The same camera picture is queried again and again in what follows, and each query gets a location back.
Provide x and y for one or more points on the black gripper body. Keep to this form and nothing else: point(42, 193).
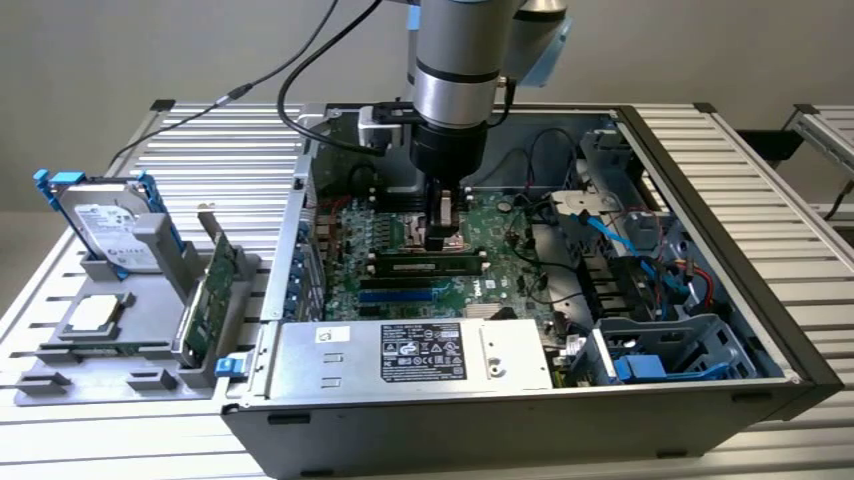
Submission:
point(447, 150)

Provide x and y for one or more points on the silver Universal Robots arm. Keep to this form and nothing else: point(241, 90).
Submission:
point(457, 50)

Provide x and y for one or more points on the black RAM stick with label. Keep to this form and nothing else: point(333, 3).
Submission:
point(427, 265)

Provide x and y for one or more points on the green RAM stick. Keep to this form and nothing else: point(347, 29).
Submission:
point(100, 346)

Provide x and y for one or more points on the CPU socket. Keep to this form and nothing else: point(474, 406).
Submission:
point(410, 232)

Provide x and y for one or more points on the green Dell motherboard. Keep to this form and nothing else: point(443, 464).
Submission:
point(494, 240)

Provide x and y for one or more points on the black expansion slot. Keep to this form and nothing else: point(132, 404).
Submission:
point(394, 284)

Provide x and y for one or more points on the blue expansion slot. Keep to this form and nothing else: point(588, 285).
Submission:
point(394, 296)

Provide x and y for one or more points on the silver chipset heatsink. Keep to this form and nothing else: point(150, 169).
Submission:
point(490, 313)

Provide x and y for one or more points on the grey optical drive bay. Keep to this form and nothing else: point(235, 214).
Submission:
point(601, 170)

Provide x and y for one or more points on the silver power supply unit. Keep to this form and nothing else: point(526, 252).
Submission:
point(361, 355)

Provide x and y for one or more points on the green graphics card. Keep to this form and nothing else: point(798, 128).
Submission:
point(214, 300)

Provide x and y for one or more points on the grey disk bay cage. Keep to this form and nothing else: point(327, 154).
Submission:
point(668, 330)

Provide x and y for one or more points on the open black PC case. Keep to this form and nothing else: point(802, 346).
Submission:
point(467, 435)

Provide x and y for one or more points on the blue case latch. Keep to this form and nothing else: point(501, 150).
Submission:
point(229, 370)

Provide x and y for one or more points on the black box between tables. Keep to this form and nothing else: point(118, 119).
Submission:
point(768, 144)

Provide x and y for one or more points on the silver hard disk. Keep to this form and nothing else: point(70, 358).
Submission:
point(107, 225)

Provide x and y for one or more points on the silver CPU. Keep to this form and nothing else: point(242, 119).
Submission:
point(96, 311)

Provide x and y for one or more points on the blue disk carrier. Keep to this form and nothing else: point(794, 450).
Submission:
point(67, 177)

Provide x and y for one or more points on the neighbouring aluminium slat table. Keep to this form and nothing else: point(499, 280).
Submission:
point(824, 130)

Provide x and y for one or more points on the grey parts rack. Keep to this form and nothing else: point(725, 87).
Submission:
point(100, 372)

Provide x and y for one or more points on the wrist camera with silver bracket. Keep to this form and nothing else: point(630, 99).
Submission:
point(377, 122)

